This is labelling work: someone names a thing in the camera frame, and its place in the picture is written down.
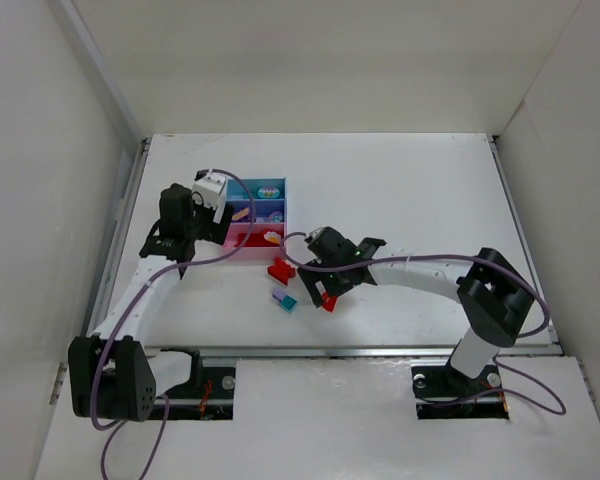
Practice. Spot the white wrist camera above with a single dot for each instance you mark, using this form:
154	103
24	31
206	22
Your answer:
313	235
209	190

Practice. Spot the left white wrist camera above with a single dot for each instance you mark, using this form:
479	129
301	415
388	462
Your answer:
209	190

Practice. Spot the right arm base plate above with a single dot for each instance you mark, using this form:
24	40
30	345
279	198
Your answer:
442	393

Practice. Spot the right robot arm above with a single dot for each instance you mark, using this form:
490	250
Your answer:
494	298

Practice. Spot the purple lotus lego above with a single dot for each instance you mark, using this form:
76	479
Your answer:
275	217

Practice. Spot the small teal square lego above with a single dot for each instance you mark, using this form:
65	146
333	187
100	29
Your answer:
288	303

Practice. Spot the red slope lego brick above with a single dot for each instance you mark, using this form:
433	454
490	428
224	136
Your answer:
254	240

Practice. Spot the teal flower face lego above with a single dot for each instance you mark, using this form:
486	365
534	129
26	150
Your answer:
270	192

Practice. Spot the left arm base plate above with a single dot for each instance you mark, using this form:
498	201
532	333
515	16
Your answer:
211	398

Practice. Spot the red flower round lego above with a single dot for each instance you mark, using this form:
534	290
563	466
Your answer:
273	237

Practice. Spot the purple butterfly lego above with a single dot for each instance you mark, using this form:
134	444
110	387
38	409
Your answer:
242	215

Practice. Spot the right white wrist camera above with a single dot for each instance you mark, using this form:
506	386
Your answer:
313	235

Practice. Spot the flat lavender lego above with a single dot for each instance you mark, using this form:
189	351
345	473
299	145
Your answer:
278	294

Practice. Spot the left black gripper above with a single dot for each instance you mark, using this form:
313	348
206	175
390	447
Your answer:
220	226

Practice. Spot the large red lego piece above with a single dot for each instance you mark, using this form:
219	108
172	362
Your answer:
281	271

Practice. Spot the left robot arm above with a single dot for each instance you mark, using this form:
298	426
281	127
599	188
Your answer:
111	375

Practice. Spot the purple container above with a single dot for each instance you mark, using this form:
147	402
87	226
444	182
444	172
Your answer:
261	210

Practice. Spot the red half round lego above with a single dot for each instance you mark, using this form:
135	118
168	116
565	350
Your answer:
328	302

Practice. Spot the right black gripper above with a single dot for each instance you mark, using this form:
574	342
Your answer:
312	281

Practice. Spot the aluminium rail front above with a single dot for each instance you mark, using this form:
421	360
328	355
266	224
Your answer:
366	352

